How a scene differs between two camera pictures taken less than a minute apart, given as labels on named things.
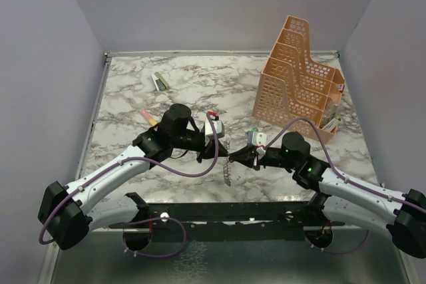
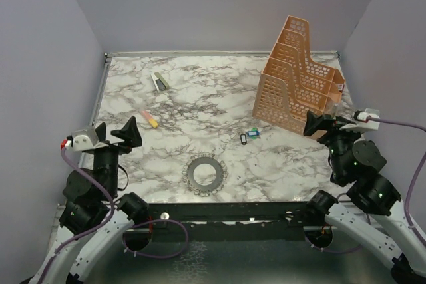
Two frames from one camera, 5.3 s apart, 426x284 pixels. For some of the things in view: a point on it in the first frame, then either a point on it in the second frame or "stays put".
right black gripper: [248, 156] → [314, 121]
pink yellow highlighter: [151, 119] stays put
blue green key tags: [249, 134] stays put
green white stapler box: [159, 82] stays put
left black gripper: [206, 152] → [130, 133]
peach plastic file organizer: [293, 87] stays put
